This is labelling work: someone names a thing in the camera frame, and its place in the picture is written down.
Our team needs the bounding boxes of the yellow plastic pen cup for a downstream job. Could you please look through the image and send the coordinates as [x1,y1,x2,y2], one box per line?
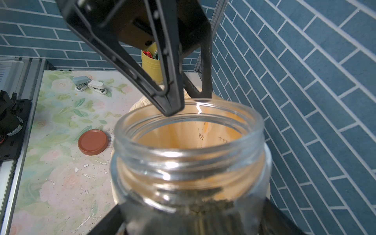
[142,43,163,85]

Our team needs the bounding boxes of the clear glass jar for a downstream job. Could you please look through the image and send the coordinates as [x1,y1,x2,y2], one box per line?
[111,99,271,235]

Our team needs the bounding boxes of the dark moldy tea leaves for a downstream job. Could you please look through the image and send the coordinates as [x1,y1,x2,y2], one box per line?
[156,187,234,216]

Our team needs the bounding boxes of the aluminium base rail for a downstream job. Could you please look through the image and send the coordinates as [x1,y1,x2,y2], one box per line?
[1,56,55,235]

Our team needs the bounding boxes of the light blue stapler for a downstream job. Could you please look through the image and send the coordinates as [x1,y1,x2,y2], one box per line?
[72,76,91,92]

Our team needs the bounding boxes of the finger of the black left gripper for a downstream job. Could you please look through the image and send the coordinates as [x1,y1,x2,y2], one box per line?
[57,1,185,117]
[173,1,212,99]

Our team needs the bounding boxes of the white stapler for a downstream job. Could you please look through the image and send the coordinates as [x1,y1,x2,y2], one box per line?
[87,80,107,95]

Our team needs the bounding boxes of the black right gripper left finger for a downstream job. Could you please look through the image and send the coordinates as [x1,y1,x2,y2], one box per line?
[88,205,126,235]

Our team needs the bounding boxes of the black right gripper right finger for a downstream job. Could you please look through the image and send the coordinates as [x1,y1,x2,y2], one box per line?
[258,198,305,235]

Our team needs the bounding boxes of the banana print bin bag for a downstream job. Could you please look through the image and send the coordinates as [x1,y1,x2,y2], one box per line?
[129,85,224,112]

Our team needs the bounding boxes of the red-brown jar lid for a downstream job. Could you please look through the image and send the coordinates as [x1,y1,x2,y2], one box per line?
[77,129,109,156]

